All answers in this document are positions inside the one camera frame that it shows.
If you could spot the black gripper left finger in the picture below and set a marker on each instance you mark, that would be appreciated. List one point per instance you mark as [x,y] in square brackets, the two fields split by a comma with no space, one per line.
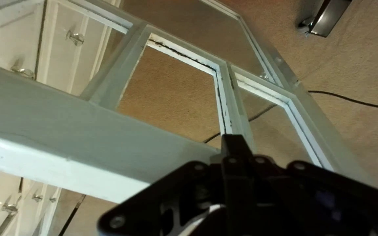
[171,197]

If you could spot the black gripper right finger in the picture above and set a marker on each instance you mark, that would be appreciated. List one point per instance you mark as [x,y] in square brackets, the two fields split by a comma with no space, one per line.
[321,197]

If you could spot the white glass cabinet door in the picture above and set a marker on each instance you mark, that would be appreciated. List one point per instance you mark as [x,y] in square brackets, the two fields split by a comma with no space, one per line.
[66,132]

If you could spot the white drawer cabinet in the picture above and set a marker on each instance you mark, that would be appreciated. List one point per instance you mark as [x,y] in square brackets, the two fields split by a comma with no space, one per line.
[59,53]

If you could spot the dark metal stand foot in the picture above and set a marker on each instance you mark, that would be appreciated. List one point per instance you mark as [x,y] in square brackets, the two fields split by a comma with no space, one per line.
[328,20]

